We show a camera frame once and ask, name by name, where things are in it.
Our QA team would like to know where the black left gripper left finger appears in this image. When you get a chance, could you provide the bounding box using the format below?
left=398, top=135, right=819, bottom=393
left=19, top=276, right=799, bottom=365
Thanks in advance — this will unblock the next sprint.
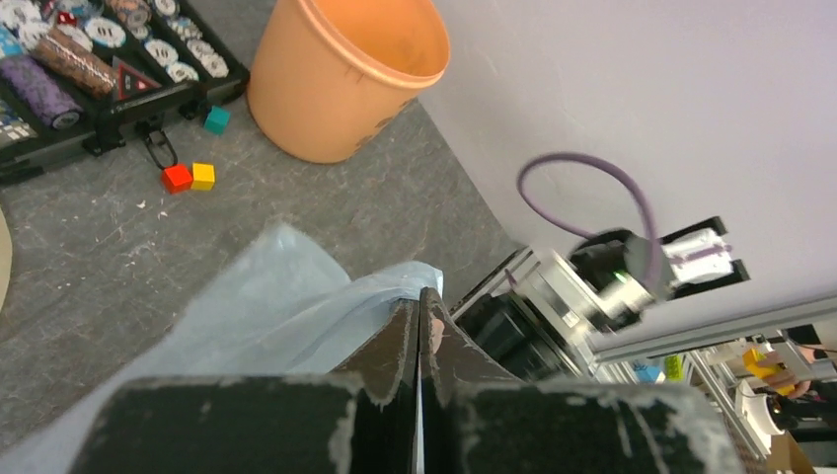
left=335, top=299, right=419, bottom=473

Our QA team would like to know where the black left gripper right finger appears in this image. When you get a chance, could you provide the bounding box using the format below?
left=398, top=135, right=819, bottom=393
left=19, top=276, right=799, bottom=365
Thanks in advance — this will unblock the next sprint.
left=418, top=287, right=519, bottom=473

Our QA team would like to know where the light blue plastic bag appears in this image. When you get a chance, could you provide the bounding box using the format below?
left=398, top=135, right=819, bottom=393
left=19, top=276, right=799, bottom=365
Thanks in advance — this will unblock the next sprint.
left=1, top=225, right=444, bottom=473

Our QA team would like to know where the orange plastic trash bin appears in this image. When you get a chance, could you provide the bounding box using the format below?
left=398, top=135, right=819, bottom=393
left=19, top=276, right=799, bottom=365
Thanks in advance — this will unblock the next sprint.
left=247, top=0, right=450, bottom=164

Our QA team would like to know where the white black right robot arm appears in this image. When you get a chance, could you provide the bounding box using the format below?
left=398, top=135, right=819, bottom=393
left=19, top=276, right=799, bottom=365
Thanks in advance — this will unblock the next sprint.
left=502, top=216, right=750, bottom=339

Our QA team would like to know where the yellow small cube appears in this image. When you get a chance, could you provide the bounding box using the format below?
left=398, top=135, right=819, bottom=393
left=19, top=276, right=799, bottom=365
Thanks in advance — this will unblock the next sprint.
left=190, top=162, right=216, bottom=191

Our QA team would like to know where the red small cube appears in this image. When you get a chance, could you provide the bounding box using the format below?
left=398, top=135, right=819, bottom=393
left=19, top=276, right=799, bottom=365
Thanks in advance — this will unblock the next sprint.
left=161, top=164, right=193, bottom=195

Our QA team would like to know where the teal small cube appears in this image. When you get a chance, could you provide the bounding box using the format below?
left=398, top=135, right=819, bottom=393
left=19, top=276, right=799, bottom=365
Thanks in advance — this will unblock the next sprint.
left=203, top=106, right=231, bottom=135

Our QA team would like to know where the black poker chip case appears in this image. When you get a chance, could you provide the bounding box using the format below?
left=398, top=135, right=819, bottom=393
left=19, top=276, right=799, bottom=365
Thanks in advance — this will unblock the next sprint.
left=1, top=1, right=250, bottom=191

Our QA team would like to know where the brown poker chip stack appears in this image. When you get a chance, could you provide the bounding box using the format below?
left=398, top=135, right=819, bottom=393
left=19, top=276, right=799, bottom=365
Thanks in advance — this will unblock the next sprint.
left=31, top=27, right=118, bottom=99

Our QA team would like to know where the purple poker chip stack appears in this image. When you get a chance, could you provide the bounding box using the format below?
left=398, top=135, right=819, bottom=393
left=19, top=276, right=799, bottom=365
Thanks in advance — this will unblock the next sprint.
left=1, top=54, right=84, bottom=130

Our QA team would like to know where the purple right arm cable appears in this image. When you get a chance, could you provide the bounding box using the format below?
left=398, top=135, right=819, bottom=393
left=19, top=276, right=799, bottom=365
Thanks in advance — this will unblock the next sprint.
left=516, top=152, right=665, bottom=289

